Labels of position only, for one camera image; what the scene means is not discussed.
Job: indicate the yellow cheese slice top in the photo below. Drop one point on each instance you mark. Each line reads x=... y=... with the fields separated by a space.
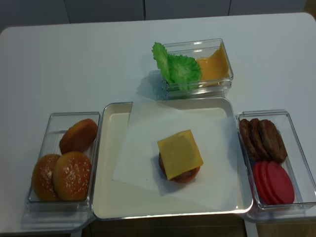
x=178 y=153

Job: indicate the yellow cheese slice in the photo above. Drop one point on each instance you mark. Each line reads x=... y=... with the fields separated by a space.
x=214 y=66
x=178 y=153

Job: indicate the green lettuce leaf front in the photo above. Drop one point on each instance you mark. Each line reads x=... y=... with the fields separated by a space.
x=184 y=71

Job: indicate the green lettuce leaf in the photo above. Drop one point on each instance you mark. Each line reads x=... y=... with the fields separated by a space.
x=161 y=56
x=184 y=71

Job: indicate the green lettuce leaf back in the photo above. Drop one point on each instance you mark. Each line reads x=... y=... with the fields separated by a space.
x=161 y=56

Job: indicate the clear lettuce cheese container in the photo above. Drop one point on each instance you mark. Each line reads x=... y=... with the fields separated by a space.
x=192 y=49

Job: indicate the white paper sheet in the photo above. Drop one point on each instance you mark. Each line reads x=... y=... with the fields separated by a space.
x=214 y=132

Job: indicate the yellow cheese slice in container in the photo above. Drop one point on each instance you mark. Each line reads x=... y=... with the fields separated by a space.
x=214 y=66

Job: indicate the plain bun bottom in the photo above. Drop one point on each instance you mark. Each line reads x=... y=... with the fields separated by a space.
x=79 y=137

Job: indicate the brown patty left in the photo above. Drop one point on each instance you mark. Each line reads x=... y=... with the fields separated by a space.
x=245 y=134

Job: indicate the white serving tray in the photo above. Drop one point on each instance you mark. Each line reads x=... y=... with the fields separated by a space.
x=115 y=199

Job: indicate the sesame bun top front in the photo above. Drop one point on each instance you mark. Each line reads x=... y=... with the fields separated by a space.
x=71 y=176

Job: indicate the sesame bun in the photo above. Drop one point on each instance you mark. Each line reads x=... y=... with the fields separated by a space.
x=71 y=176
x=42 y=183

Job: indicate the brown patty middle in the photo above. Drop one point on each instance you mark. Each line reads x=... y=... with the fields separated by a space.
x=257 y=141

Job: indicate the brown patty right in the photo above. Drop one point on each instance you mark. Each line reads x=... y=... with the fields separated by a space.
x=272 y=141

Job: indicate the clear bun container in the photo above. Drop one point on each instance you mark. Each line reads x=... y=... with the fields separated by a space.
x=62 y=215

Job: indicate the sesame bun top rear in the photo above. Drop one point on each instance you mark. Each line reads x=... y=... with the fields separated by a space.
x=42 y=183

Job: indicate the red tomato slice left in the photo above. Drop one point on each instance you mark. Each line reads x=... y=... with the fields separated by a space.
x=265 y=197

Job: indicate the red tomato slice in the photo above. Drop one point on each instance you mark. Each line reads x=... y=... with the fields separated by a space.
x=265 y=197
x=280 y=183
x=271 y=196

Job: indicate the red tomato slice middle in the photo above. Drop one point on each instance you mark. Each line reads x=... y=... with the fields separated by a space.
x=271 y=196

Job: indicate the red tomato slice right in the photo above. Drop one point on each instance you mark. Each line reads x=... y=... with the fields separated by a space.
x=280 y=183

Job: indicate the clear patty tomato container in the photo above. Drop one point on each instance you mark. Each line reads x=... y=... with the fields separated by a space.
x=295 y=165

